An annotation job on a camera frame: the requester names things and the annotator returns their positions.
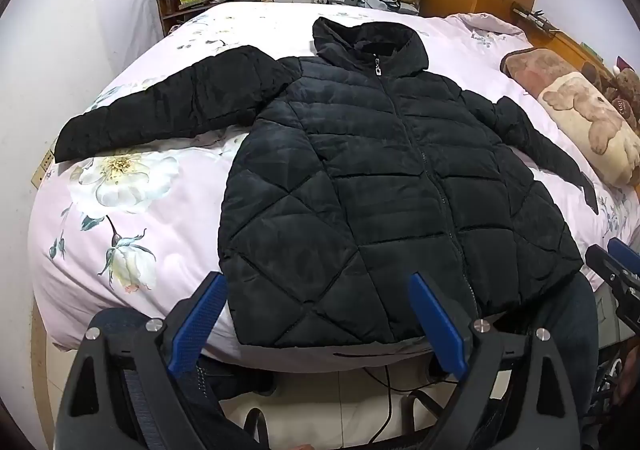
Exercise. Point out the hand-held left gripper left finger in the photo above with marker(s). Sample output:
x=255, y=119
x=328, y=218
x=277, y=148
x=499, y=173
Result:
x=197, y=325

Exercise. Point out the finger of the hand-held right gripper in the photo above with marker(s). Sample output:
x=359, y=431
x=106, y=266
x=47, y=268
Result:
x=625, y=252
x=612, y=275

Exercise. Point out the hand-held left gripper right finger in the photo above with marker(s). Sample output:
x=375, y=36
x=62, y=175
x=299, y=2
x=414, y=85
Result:
x=437, y=325

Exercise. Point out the black quilted puffer jacket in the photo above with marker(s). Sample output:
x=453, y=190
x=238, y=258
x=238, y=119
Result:
x=375, y=180

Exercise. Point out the person's right leg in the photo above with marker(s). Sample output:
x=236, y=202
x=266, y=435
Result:
x=565, y=330

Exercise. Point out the cream bear print pillow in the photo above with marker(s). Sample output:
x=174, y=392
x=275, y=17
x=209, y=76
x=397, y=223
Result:
x=590, y=125

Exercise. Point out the brown teddy bear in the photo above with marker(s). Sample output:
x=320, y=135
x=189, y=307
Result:
x=622, y=90

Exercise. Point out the brown plush pillow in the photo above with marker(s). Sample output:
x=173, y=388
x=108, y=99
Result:
x=545, y=70

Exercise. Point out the wooden headboard shelf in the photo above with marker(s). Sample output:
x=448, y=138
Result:
x=560, y=35

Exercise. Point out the pink floral quilt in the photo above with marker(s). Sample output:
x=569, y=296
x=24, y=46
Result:
x=480, y=30

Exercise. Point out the wooden shelf unit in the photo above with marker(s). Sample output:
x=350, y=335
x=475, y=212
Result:
x=200, y=0

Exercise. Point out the wall socket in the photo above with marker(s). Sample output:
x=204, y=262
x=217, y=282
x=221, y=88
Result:
x=42, y=170

